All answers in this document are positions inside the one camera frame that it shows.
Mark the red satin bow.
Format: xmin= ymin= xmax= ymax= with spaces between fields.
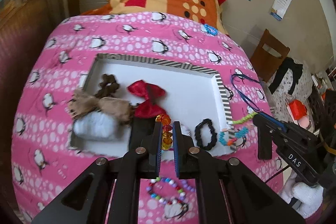
xmin=127 ymin=80 xmax=166 ymax=119

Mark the light blue fluffy scrunchie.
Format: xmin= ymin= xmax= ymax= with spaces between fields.
xmin=73 ymin=111 xmax=120 ymax=141

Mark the black flat strap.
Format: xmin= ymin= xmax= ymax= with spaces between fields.
xmin=257 ymin=123 xmax=274 ymax=161

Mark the wooden chair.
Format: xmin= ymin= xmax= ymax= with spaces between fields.
xmin=250 ymin=29 xmax=290 ymax=82

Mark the blue spiral hair tie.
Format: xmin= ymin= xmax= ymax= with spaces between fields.
xmin=219 ymin=126 xmax=249 ymax=146

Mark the pink penguin bed blanket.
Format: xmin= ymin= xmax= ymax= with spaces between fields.
xmin=11 ymin=12 xmax=270 ymax=223

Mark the green spiral hair tie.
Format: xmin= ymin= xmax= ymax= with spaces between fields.
xmin=227 ymin=111 xmax=259 ymax=126

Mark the black small scrunchie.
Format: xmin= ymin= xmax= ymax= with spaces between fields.
xmin=195 ymin=118 xmax=218 ymax=151

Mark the orange red beaded bracelet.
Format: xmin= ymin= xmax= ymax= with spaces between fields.
xmin=155 ymin=113 xmax=173 ymax=151

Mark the brown fabric scrunchie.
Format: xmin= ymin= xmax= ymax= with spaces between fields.
xmin=94 ymin=74 xmax=120 ymax=98

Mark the multicolour beaded bracelet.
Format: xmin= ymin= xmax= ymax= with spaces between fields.
xmin=146 ymin=177 xmax=187 ymax=205

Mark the white gloved hand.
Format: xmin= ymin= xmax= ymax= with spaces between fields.
xmin=279 ymin=171 xmax=323 ymax=219

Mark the beige sheer bow with bell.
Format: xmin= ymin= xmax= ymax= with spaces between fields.
xmin=68 ymin=89 xmax=134 ymax=123

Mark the striped white cardboard box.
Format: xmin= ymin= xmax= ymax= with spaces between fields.
xmin=68 ymin=53 xmax=232 ymax=157

